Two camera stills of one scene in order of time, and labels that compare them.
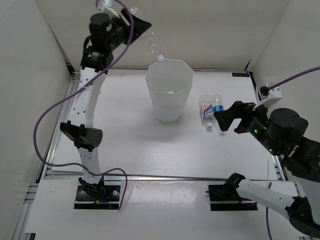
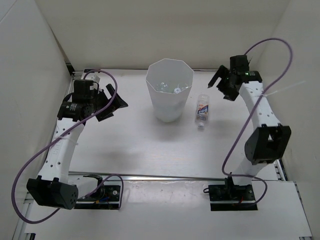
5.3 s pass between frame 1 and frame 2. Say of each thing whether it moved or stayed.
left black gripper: moved
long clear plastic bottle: moved
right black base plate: stayed
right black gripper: moved
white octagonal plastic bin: stayed
